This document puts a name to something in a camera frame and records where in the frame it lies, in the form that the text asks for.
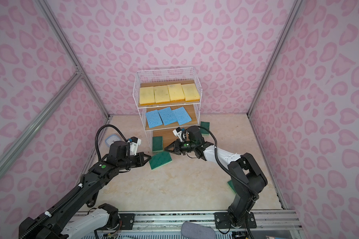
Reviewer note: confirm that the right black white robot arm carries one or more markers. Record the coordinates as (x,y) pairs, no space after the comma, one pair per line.
(246,175)

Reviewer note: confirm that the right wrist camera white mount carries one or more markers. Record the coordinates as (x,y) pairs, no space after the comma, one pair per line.
(180,133)

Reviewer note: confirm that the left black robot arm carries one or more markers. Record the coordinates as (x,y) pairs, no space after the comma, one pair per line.
(54,222)

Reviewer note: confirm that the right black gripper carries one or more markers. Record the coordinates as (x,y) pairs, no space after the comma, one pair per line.
(178,148)

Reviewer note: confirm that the left diagonal aluminium frame bar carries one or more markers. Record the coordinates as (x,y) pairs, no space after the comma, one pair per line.
(8,158)

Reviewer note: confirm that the grey oval pad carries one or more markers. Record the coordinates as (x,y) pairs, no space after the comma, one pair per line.
(195,231)

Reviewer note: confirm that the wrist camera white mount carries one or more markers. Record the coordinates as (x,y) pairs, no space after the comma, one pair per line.
(180,133)
(134,143)

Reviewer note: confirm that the blue sponge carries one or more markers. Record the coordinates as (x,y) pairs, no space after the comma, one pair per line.
(167,116)
(181,116)
(153,118)

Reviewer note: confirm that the yellow sponge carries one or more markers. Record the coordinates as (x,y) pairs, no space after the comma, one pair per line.
(146,96)
(176,92)
(161,94)
(190,92)

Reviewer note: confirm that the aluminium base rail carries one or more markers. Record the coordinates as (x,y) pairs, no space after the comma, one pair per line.
(265,224)

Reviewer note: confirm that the green sponge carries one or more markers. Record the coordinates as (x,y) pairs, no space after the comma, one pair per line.
(160,160)
(231,186)
(204,127)
(157,144)

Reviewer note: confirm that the light blue square clock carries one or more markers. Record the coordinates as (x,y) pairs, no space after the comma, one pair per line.
(111,139)

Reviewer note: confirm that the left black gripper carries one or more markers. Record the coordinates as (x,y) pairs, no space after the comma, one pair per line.
(140,160)

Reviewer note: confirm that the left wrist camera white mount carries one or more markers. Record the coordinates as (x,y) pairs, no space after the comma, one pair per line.
(134,143)

